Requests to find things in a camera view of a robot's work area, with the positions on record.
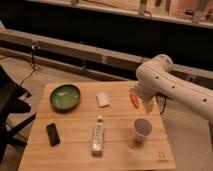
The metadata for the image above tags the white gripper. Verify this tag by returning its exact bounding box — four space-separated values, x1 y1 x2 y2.
136 88 156 113

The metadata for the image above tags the orange red pepper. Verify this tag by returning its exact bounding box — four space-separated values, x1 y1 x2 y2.
130 92 139 108

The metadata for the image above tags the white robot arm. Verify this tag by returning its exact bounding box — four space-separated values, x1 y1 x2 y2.
135 54 213 124

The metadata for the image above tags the green ceramic bowl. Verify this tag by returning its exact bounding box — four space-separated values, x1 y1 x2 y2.
50 84 81 111

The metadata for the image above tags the white folded cloth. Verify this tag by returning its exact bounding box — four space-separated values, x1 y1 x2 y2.
96 91 110 107

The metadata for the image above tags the clear plastic bottle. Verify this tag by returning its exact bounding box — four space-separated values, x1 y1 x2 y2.
91 115 105 156

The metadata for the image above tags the black smartphone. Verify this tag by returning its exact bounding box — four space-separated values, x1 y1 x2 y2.
46 123 60 146

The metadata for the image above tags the black chair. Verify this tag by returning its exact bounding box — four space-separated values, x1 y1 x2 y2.
0 65 36 163

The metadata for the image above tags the black cable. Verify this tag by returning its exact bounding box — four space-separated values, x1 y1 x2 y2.
0 41 43 88

